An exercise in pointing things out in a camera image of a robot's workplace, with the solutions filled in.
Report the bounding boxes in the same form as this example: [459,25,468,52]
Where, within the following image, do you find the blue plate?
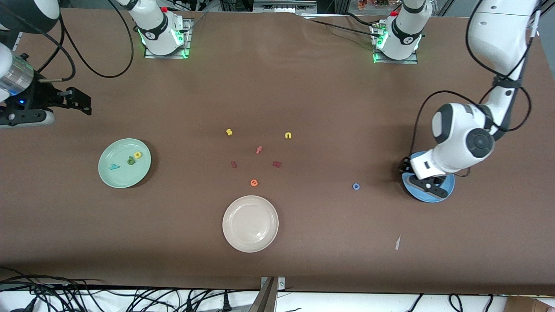
[402,152,455,203]

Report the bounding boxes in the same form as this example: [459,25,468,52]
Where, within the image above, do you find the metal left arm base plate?
[374,22,419,65]

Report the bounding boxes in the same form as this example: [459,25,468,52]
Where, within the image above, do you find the cream white plate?
[222,195,279,253]

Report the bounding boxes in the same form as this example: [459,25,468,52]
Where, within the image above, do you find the grey metal frame piece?
[253,0,318,13]

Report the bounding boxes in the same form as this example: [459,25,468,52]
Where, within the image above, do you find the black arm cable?
[0,0,135,83]
[412,0,533,178]

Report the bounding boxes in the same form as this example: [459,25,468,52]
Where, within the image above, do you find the light green plate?
[98,138,152,189]

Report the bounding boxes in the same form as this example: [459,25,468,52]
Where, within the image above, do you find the tangled black floor cables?
[0,266,261,312]

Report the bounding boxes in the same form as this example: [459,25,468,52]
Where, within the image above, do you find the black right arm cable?
[0,0,135,83]

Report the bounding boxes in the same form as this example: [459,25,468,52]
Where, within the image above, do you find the brown table cover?
[0,8,555,296]

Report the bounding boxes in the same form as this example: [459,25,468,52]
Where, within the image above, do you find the black table cable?
[309,19,375,36]
[343,12,382,26]

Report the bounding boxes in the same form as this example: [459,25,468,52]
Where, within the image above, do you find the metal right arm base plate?
[144,17,193,59]

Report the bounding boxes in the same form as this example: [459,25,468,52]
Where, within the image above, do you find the grey angled beam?
[248,277,278,312]

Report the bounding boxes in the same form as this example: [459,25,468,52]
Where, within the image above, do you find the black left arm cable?
[412,0,533,178]

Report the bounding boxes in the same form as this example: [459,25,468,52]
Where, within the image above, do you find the cardboard box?
[504,296,555,312]

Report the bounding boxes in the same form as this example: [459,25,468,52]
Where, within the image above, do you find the metal corner bracket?
[260,276,286,290]

